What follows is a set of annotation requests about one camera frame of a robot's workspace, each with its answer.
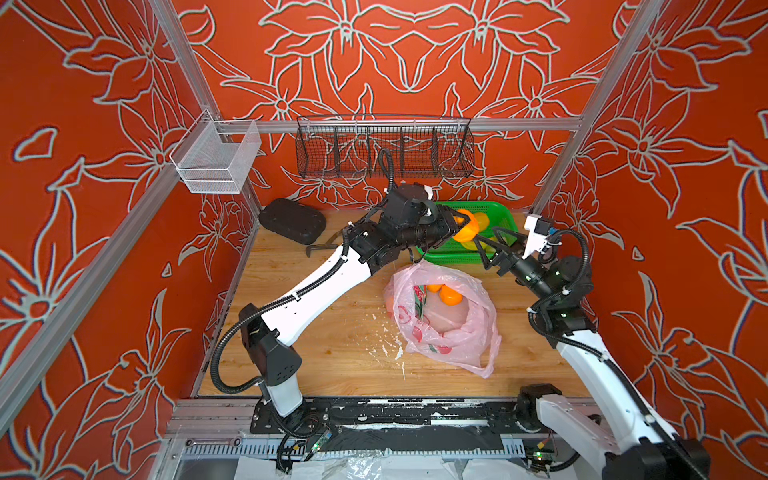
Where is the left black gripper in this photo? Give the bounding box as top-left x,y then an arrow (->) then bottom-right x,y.
396,204 -> 469,250

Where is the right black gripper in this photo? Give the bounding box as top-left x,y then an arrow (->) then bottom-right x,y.
475,226 -> 562,309

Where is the red green dragon fruit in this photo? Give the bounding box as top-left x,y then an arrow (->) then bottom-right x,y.
413,285 -> 427,320

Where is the pink plastic bag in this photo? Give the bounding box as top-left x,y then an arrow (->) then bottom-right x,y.
384,262 -> 502,379

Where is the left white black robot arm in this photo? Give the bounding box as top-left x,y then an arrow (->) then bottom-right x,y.
209,149 -> 470,418

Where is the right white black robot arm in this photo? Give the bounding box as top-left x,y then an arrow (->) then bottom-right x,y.
473,227 -> 711,479

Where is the green plastic basket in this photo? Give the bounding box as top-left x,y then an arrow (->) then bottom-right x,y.
416,200 -> 518,265

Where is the metal hand tool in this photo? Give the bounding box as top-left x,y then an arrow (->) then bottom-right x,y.
305,224 -> 354,259

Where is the black oval tray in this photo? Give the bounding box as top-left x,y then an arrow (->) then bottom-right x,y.
259,198 -> 326,245

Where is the black wire wall basket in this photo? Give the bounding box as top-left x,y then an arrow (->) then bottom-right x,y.
295,113 -> 476,179

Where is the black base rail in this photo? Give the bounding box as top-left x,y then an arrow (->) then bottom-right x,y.
249,395 -> 571,454

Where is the white wire wall basket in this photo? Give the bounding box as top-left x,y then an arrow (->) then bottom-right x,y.
170,110 -> 262,194

